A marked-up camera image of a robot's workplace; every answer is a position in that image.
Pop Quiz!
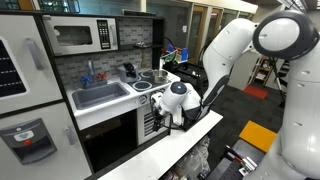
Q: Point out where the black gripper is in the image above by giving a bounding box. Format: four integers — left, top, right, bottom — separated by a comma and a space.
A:
151, 109, 165, 133

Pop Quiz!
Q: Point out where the white oven door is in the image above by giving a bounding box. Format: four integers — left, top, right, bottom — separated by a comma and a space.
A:
135, 101, 174, 147

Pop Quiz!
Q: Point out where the silver pot with wire handle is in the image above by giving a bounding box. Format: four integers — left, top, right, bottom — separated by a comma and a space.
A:
150, 68, 170, 85

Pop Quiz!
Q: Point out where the grey pot with black lid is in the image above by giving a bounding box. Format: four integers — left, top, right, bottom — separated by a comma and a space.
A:
116, 62, 139, 84

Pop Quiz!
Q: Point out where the white fridge door with dispenser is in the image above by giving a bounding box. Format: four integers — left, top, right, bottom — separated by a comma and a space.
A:
0, 101, 93, 180

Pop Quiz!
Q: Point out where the white fridge door with window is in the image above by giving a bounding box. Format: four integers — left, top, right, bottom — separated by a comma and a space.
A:
0, 14, 63, 116

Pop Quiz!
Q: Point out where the clear plastic bag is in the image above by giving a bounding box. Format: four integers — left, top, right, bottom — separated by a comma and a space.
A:
173, 134, 212, 180

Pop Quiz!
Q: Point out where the white toy kitchen unit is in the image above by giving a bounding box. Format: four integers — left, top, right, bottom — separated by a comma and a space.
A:
0, 9, 181, 180

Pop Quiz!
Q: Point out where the grey toy sink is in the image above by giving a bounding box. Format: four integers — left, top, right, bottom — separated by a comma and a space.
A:
70, 82, 130, 111

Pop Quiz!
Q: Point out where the wooden spatula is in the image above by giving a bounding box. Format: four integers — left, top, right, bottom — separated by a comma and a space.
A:
140, 49, 149, 69

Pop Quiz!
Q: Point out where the silver dish on shelf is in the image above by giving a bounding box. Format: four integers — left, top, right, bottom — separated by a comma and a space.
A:
133, 41, 153, 49

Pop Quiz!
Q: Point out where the grey toy faucet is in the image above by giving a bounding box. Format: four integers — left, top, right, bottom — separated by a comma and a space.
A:
81, 59, 108, 90

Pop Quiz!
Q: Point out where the silver metal clamp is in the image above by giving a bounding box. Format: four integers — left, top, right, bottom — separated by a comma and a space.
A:
238, 155, 258, 177

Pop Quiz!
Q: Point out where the yellow floor mat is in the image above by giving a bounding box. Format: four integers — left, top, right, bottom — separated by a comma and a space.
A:
238, 119, 278, 153

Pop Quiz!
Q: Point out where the red floor mat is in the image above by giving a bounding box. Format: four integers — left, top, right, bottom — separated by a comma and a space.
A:
242, 84, 269, 100

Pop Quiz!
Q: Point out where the white toy microwave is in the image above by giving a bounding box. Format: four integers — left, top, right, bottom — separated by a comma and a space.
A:
41, 15, 119, 57

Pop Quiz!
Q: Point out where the black bar on kitchen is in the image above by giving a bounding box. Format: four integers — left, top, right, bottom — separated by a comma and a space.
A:
120, 9, 157, 18

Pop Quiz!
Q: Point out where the wooden bookshelf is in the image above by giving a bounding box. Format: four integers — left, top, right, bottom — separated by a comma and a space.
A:
249, 56, 278, 85

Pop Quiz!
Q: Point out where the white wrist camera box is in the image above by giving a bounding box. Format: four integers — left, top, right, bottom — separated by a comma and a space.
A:
150, 92, 165, 108

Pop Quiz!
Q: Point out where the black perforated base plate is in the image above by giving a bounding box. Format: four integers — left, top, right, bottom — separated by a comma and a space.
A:
206, 138, 268, 180

